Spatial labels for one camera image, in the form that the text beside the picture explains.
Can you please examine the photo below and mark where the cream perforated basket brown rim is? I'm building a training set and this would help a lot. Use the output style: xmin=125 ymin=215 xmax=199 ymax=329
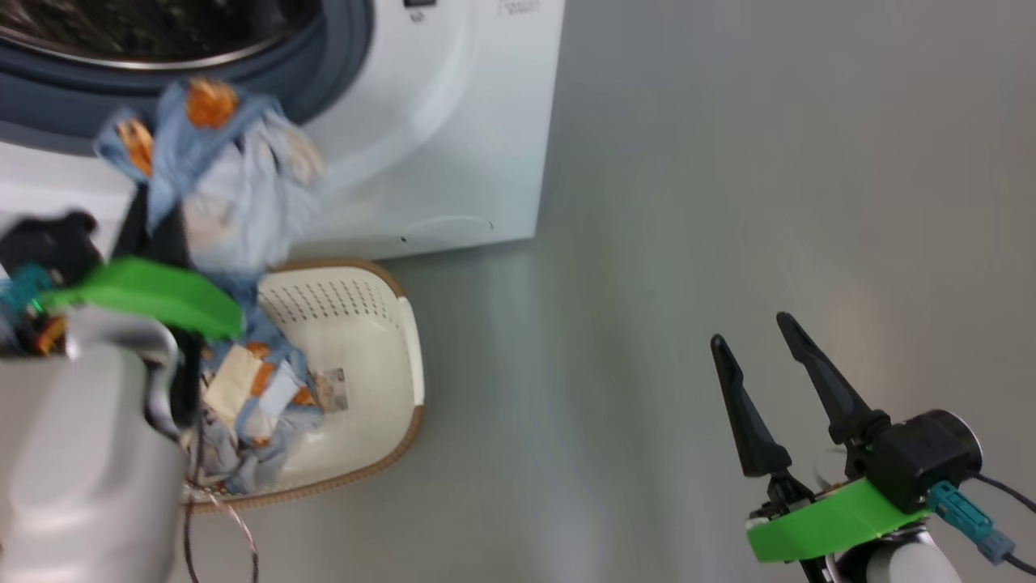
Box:
xmin=185 ymin=257 xmax=426 ymax=515

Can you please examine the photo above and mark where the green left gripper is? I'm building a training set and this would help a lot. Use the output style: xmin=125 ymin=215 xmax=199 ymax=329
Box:
xmin=45 ymin=185 xmax=245 ymax=341

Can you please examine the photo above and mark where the white front-load washing machine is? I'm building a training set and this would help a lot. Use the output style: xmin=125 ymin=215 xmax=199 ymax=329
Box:
xmin=0 ymin=0 xmax=566 ymax=262

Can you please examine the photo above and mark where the steel washer drum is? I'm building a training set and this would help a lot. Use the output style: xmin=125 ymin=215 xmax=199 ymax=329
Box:
xmin=0 ymin=0 xmax=325 ymax=70

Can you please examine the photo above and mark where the left arm wire bundle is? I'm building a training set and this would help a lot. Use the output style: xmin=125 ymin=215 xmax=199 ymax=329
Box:
xmin=150 ymin=332 xmax=261 ymax=583

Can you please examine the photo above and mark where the grey rubber door gasket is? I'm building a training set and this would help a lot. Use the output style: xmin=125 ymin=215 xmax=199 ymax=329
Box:
xmin=0 ymin=0 xmax=376 ymax=157

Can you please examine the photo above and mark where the blue cartoon print garment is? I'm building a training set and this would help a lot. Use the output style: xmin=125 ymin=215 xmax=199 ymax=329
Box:
xmin=93 ymin=77 xmax=326 ymax=280

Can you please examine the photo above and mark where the basket product label sticker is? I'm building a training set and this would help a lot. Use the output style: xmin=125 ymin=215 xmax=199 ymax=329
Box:
xmin=312 ymin=368 xmax=350 ymax=414

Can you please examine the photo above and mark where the teal left camera connector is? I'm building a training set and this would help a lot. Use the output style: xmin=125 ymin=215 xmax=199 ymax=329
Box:
xmin=0 ymin=263 xmax=54 ymax=318

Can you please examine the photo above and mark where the teal right camera connector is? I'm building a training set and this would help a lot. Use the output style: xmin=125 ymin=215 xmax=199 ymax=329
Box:
xmin=927 ymin=482 xmax=1015 ymax=566

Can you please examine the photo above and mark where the black right camera cable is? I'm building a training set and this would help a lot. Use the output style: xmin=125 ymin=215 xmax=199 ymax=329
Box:
xmin=971 ymin=474 xmax=1036 ymax=577

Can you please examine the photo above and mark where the teal camera connector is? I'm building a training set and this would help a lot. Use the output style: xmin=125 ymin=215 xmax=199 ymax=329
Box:
xmin=0 ymin=263 xmax=54 ymax=318
xmin=927 ymin=482 xmax=1015 ymax=566

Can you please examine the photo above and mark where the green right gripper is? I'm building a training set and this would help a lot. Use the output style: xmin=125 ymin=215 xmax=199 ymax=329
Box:
xmin=711 ymin=312 xmax=932 ymax=583

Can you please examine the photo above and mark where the oval white filter cover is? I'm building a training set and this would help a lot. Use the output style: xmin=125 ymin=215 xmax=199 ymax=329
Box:
xmin=402 ymin=214 xmax=496 ymax=242

